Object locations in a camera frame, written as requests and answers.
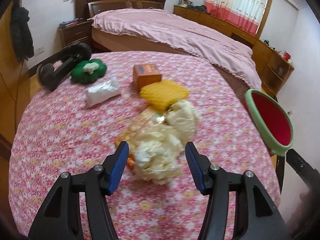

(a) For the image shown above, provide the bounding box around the cream paper wad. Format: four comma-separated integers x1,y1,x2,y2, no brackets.
133,100,201,185

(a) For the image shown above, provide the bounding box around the white plastic bag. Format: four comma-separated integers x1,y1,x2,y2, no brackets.
85,76,121,107

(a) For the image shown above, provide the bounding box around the orange cardboard box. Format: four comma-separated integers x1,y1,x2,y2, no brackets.
133,63,162,92

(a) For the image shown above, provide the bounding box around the red bin with green rim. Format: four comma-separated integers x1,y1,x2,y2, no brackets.
245,89,294,157

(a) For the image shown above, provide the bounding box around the orange snack wrapper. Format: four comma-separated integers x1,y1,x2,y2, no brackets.
114,107,165,169

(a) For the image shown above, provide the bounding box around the long wooden cabinet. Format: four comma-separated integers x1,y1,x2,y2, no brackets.
172,4,295,98

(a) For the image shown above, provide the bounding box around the green toy with white piece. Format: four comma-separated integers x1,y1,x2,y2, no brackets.
71,59,107,85

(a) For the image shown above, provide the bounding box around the pink floral tablecloth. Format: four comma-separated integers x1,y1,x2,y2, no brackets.
9,51,280,239

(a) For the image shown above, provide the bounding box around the black jacket hanging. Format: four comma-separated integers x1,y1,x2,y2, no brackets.
10,5,34,62

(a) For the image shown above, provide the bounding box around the dark wooden nightstand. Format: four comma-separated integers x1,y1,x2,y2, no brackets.
58,18,93,48

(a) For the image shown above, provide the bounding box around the pink bed quilt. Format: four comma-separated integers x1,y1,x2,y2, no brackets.
92,9,261,89

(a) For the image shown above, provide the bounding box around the white and red curtain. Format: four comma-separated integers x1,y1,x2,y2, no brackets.
205,0,268,35

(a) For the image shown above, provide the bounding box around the dark wooden headboard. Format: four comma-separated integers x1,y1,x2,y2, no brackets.
74,0,166,18

